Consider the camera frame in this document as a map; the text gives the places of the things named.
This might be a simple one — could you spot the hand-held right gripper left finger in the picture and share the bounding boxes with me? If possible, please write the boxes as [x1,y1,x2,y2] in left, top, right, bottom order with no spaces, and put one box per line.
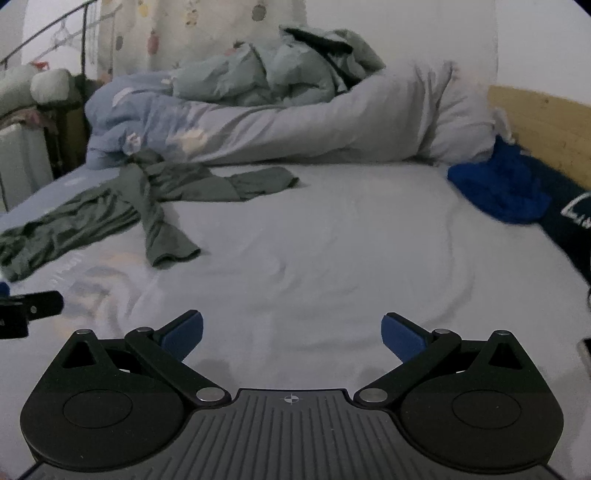
[59,310,232,408]

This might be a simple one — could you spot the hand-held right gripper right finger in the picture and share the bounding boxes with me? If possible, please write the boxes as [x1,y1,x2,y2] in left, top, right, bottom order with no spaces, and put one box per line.
[353,312,527,408]

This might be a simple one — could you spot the patterned curtain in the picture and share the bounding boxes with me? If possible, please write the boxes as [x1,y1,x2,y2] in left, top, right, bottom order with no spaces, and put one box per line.
[95,0,308,79]

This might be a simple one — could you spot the green shirt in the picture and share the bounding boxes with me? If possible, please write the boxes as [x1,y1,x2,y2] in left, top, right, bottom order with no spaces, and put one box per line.
[0,148,300,283]

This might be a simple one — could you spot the white radiator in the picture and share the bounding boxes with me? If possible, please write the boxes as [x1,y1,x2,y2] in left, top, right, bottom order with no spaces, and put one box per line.
[0,122,54,213]

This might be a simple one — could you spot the black metal clothes rack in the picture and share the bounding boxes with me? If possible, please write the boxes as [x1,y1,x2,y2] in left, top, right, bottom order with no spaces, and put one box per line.
[0,0,93,77]

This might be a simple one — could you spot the grey blue printed duvet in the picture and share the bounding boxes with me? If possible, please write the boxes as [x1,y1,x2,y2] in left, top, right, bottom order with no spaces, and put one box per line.
[84,60,497,168]

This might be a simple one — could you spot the navy printed garment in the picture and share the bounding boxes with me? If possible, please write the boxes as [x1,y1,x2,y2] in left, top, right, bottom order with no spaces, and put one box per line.
[522,143,591,278]

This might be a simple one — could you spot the wooden headboard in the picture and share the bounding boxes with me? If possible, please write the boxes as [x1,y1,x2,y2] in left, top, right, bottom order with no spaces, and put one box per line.
[487,84,591,191]

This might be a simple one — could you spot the blue crumpled garment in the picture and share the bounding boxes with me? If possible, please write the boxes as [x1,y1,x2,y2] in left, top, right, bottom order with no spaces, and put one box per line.
[447,136,552,225]

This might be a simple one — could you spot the bed with pale sheet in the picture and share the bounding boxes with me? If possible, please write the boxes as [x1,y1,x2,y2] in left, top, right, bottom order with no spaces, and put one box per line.
[0,159,591,480]

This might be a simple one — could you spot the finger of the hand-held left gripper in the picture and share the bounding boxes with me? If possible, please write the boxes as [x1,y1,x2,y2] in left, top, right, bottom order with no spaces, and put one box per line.
[0,284,64,341]

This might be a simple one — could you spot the pale green quilt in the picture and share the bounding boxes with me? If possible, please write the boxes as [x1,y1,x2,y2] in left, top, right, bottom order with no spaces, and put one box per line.
[172,25,387,108]

